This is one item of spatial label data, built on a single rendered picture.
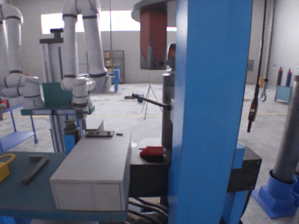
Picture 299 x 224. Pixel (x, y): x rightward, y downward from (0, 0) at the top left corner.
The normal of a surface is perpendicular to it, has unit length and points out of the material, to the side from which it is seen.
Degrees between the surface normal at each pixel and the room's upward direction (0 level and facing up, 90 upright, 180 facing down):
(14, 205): 0
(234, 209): 90
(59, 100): 90
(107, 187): 90
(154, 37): 90
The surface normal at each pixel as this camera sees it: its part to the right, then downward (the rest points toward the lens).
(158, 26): 0.50, 0.24
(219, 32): 0.04, 0.27
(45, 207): 0.00, -0.96
